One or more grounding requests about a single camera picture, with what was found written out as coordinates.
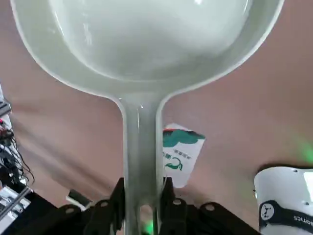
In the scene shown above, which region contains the white green paper tag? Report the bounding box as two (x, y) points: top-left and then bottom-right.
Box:
(161, 122), (206, 189)

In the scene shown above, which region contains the pale green plastic dustpan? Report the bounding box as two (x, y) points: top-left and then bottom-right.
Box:
(9, 0), (286, 235)

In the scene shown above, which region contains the black hub with cables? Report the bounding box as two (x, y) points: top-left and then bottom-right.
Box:
(0, 115), (36, 187)

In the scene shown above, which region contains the aluminium frame post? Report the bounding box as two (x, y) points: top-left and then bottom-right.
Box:
(0, 185), (34, 216)

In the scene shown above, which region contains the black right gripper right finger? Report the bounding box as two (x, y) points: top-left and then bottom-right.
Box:
(160, 176), (267, 235)

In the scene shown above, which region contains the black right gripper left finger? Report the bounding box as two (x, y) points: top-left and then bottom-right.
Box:
(14, 177), (126, 235)

